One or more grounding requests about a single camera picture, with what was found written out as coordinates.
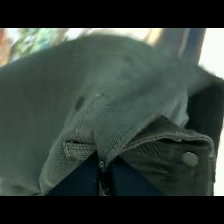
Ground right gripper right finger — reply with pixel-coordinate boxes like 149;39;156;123
109;156;164;197

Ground grey trousers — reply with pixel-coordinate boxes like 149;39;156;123
0;33;224;197

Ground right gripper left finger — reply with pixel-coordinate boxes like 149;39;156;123
47;151;101;197

